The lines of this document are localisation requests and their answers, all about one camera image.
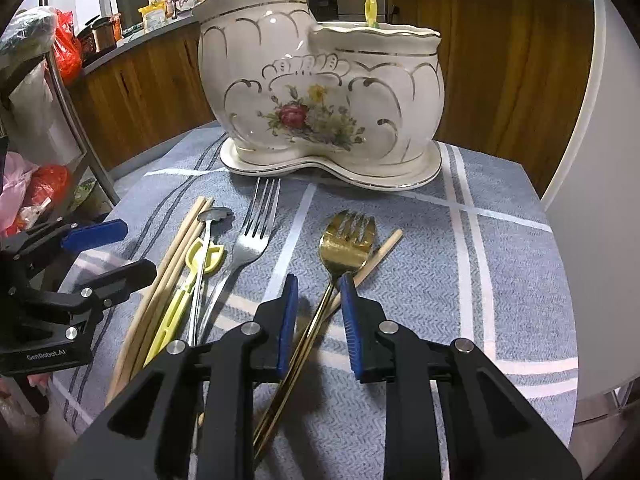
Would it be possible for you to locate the silver flower spoon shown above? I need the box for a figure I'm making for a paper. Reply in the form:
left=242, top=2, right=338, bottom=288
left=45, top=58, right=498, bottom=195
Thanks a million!
left=188, top=207, right=232, bottom=347

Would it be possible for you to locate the red plastic bag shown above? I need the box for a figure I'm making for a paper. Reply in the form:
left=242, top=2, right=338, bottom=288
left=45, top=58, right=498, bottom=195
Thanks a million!
left=53, top=9, right=82, bottom=86

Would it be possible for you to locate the silver fork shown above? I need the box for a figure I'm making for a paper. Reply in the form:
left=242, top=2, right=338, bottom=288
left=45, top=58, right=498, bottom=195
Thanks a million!
left=195, top=178, right=281, bottom=344

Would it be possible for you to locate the yellow plastic fork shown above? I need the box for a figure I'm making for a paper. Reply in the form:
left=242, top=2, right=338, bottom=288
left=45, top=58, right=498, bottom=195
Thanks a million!
left=144, top=237, right=203, bottom=366

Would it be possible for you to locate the grey striped table cloth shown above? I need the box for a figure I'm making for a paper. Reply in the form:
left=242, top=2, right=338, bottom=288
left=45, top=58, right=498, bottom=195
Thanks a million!
left=52, top=127, right=582, bottom=480

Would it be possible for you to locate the cream ceramic utensil holder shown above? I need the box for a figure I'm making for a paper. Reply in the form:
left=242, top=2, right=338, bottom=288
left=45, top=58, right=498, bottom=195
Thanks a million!
left=193, top=0, right=445, bottom=192

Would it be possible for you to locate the yellow food package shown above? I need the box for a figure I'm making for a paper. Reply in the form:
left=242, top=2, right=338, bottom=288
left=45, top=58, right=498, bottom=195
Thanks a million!
left=138, top=0, right=167, bottom=32

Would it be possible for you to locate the gold fork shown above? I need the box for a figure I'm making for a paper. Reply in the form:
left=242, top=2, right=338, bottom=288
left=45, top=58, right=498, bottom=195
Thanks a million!
left=253, top=209, right=378, bottom=460

